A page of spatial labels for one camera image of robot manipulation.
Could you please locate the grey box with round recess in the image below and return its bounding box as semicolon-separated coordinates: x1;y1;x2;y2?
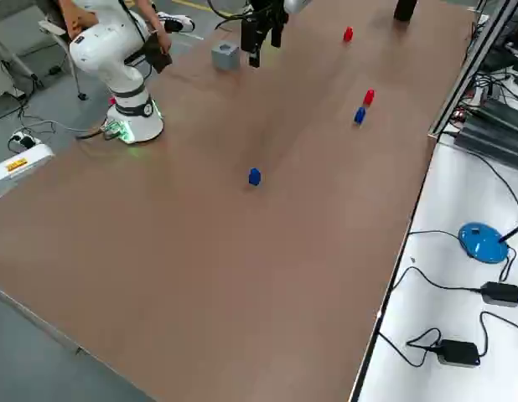
210;40;242;72

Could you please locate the dark brown bag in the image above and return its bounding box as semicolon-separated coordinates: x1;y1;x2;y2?
142;33;174;75

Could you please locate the person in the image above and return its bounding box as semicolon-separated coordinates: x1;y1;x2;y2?
44;0;196;55

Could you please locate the black cylindrical vase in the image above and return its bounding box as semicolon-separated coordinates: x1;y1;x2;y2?
393;0;420;22

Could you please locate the white chair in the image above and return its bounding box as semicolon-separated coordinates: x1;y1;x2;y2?
0;18;91;102

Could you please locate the black finned metal device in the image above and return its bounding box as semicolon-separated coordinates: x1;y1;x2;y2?
453;97;518;169

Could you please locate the white floor power strip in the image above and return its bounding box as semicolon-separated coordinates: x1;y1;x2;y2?
8;130;37;151

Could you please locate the white box with yellow label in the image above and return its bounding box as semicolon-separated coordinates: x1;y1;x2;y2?
0;141;55;188

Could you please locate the blue round disc base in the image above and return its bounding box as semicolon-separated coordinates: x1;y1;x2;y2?
457;221;510;265

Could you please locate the black thin rod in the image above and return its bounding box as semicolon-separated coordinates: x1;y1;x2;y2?
499;220;518;245

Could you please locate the white side table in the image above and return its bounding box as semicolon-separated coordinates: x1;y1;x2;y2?
350;125;518;402

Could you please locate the black power adapter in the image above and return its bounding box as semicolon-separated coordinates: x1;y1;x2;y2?
436;338;482;369
479;281;518;309

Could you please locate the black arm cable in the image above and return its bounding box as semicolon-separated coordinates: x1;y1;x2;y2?
117;0;154;64

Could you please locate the black base cable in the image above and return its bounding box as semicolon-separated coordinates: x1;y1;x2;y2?
75;120;117;142

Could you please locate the aluminium frame post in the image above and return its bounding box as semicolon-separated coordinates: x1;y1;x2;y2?
426;0;518;140

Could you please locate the black disc cable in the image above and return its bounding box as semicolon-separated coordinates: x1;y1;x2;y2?
407;229;466;242

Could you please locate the long black table cable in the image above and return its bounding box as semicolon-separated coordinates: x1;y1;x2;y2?
440;131;518;224

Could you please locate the black adapter cable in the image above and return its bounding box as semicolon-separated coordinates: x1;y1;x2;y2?
377;265;484;369
478;311;518;358

